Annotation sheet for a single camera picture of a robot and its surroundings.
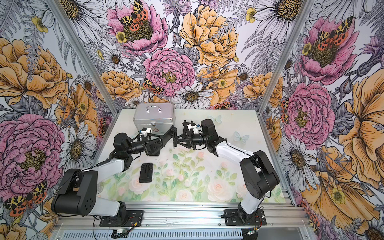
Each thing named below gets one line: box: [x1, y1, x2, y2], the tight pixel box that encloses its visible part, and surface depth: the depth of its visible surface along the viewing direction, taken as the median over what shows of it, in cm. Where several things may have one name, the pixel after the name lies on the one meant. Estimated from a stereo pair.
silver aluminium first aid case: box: [132, 102, 176, 135], surface depth 102 cm
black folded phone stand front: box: [139, 162, 154, 184], surface depth 90 cm
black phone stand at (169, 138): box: [147, 120, 194, 157], surface depth 78 cm
